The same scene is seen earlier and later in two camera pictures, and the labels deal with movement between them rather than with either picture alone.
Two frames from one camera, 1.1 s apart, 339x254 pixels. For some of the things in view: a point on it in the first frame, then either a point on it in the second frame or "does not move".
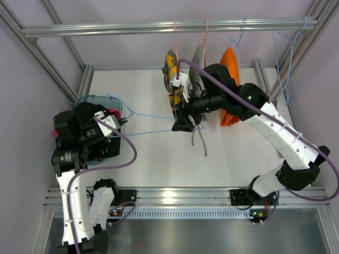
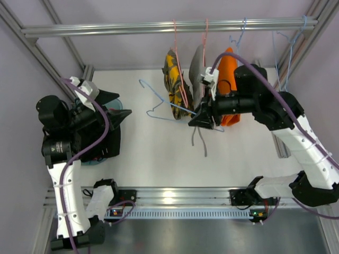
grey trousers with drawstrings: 195,76 does not move
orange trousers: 229,59 does not move
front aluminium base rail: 180,197 does not move
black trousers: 94,139 does not move
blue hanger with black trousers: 128,104 -> 163,101
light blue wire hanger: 290,62 does not move
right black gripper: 189,112 -> 212,108
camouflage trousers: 170,68 does not move
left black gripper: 106,141 -> 100,111
